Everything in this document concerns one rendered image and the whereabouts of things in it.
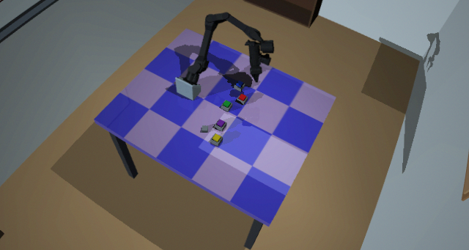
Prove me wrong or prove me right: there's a green button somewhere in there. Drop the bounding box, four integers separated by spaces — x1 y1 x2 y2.
221 100 233 112

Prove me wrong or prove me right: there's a blue button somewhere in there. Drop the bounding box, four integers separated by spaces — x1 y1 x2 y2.
234 81 245 92

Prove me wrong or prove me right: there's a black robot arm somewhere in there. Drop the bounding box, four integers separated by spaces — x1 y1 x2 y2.
183 12 274 85

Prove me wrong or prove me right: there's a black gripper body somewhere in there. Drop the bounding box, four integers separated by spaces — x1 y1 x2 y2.
249 53 262 74

